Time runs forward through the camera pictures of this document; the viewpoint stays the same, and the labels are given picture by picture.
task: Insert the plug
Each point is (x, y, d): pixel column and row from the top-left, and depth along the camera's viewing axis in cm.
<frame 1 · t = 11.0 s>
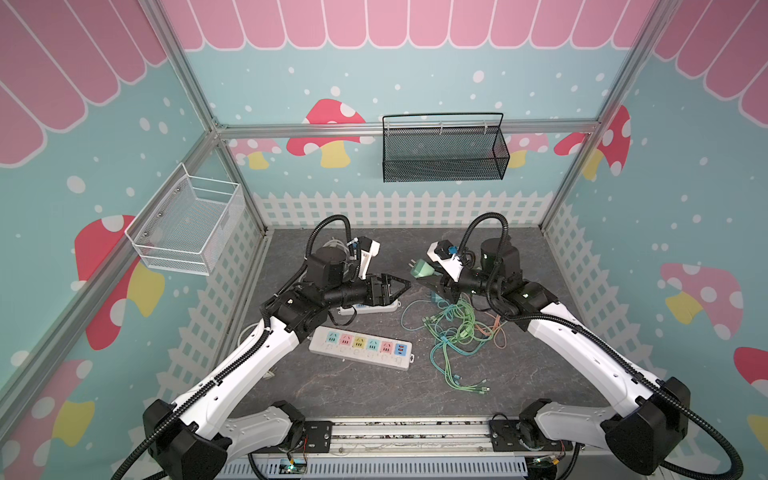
left hand: (399, 291, 68), fingers open
right hand: (424, 269, 71), fingers open
large white colourful power strip: (360, 347, 89), point 2 cm above the table

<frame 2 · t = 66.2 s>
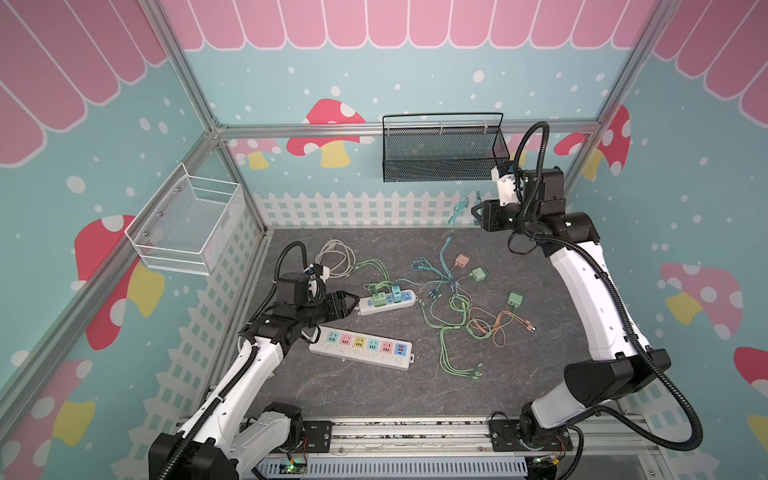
left hand: (350, 306, 79), fingers open
right hand: (481, 207, 73), fingers open
teal plug adapter: (396, 293, 96), point 7 cm above the table
the other named things where they were.

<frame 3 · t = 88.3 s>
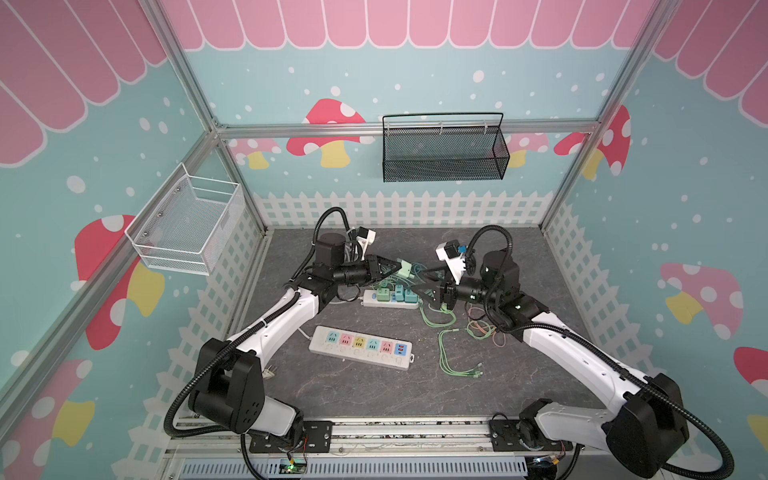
left hand: (398, 273, 77), fingers closed
right hand: (418, 281, 71), fingers open
the named things where they were.

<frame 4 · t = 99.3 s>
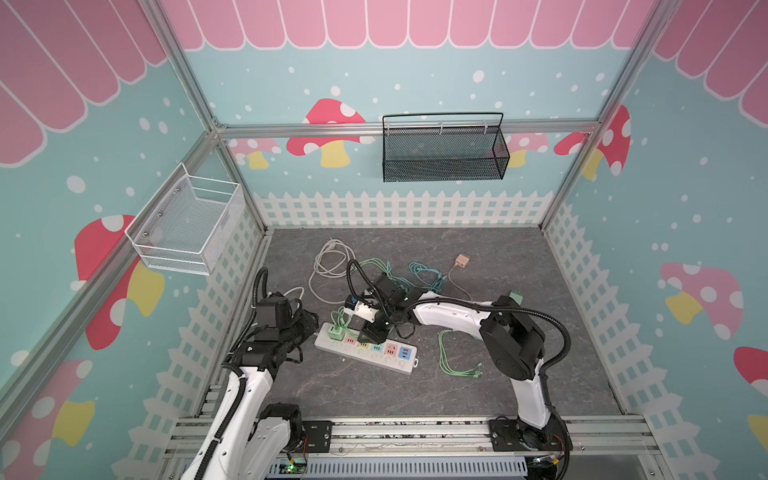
left hand: (315, 324, 81), fingers open
right hand: (361, 331, 87), fingers open
green plug adapter middle: (336, 332, 87), point 7 cm above the table
pink plug adapter: (462, 261, 111), on the table
